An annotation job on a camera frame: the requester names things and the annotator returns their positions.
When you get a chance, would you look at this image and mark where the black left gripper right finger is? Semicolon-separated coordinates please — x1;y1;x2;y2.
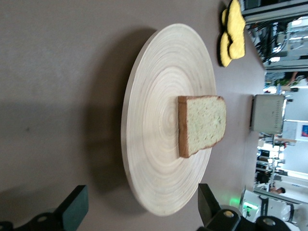
197;183;293;231

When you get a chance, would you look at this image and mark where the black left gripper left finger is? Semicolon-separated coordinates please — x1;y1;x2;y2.
0;184;90;231

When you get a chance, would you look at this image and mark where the slice of bread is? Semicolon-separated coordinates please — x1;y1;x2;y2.
177;95;227;159

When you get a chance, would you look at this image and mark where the round wooden plate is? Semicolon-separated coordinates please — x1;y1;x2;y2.
121;23;217;216

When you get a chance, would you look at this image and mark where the silver two-slot toaster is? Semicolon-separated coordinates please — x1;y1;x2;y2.
249;94;287;133

